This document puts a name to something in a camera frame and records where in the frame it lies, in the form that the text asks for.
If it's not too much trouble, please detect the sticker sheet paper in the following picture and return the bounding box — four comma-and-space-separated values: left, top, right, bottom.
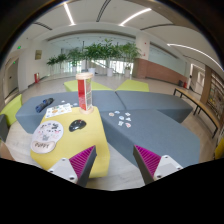
45, 103, 72, 118

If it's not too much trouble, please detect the dark blue object on sofa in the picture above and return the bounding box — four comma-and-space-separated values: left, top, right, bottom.
35, 98, 54, 113

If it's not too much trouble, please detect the round puppy mouse pad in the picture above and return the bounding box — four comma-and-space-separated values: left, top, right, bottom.
31, 120, 64, 154

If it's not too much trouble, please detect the grey back right sofa block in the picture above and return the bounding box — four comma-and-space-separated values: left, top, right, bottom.
116, 91, 193, 123

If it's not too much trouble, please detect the grey front right sofa block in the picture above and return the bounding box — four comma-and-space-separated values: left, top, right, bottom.
100, 110, 200, 167

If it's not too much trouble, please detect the potted plant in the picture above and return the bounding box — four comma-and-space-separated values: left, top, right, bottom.
100, 39, 116, 77
121, 42, 140, 78

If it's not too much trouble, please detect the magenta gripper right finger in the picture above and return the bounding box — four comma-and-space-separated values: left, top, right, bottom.
133, 145, 182, 184

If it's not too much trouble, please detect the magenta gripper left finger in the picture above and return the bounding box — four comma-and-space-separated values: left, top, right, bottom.
49, 146, 97, 187

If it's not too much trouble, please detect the red bin left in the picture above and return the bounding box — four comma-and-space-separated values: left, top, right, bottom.
34, 73, 40, 83

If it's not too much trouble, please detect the grey sofa block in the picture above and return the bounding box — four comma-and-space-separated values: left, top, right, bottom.
16, 90, 125, 134
116, 91, 193, 123
100, 110, 200, 167

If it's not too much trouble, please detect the grey left sofa block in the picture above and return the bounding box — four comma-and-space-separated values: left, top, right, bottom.
16, 90, 125, 134

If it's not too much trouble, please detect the green left back seat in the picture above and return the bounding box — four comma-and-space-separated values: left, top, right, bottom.
64, 80, 111, 92

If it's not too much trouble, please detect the yellow low table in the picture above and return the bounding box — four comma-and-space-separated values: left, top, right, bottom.
30, 107, 110, 178

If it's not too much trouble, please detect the potted plant centre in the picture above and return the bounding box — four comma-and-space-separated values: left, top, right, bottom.
100, 39, 116, 77

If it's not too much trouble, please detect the black computer mouse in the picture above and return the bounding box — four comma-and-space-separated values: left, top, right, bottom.
69, 119, 86, 132

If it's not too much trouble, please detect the lime green seat far left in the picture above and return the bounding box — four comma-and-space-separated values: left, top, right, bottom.
0, 95, 22, 126

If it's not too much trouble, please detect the red white tall box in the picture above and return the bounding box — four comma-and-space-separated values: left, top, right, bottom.
76, 72, 93, 114

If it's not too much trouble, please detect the wooden long bench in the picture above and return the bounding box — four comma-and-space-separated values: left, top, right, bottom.
173, 88, 220, 137

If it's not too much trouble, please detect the green right back seat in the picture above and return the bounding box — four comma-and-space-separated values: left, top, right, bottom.
117, 80, 149, 92

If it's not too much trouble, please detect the potted plant right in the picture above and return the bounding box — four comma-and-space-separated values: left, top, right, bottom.
121, 42, 140, 78

